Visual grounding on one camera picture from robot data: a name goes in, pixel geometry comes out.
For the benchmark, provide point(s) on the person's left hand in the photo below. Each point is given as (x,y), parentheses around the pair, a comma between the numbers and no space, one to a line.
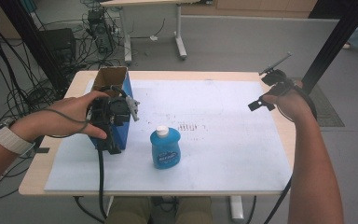
(65,116)

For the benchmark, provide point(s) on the person's right hand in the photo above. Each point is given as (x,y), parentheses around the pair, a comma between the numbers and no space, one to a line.
(293,104)

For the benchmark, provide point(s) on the blue bottle with white cap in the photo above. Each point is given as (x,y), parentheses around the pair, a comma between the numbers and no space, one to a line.
(165,151)

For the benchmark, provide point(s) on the black metal stand post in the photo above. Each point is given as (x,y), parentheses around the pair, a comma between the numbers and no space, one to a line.
(332,43)
(32,40)

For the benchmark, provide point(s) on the grey floor mat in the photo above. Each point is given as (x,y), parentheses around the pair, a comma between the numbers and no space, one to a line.
(326,109)

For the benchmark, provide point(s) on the black case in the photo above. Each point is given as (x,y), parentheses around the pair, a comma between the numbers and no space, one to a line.
(59,43)

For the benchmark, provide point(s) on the person's left leg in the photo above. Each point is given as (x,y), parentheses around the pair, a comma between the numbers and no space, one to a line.
(127,211)

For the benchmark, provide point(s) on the person's right leg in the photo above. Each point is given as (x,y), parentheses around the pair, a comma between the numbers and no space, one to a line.
(194,211)

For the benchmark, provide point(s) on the white-legged wooden desk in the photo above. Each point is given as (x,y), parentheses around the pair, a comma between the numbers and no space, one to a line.
(126,34)

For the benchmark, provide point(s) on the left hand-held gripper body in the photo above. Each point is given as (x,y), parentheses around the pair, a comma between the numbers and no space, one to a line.
(112,112)

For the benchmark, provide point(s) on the white table mat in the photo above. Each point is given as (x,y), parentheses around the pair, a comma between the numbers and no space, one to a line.
(223,149)

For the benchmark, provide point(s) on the white table leg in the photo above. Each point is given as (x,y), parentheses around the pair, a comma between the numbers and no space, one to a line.
(236,208)
(109,205)

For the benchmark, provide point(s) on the grey computer tower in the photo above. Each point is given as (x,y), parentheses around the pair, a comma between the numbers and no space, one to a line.
(101,31)

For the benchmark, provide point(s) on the dark grey tape strip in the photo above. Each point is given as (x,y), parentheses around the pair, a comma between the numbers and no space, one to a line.
(43,150)

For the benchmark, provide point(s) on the white plug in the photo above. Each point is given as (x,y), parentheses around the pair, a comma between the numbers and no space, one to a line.
(153,38)

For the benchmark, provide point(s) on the blue cardboard box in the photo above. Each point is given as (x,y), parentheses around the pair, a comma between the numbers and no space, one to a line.
(122,136)

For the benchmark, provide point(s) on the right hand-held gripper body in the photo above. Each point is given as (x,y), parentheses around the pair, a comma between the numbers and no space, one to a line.
(276,77)

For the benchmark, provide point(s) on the white wristwatch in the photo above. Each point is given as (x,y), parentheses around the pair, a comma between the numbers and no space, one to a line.
(11,140)

